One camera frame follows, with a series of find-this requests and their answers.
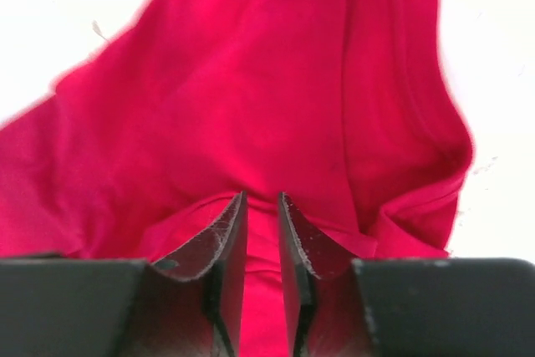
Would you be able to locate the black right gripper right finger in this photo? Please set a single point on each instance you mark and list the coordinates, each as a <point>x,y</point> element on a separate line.
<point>340,305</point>

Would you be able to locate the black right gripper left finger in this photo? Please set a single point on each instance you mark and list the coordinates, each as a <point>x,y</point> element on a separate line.
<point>188,303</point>

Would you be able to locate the bright red t-shirt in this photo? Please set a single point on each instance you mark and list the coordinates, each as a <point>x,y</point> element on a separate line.
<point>340,104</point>

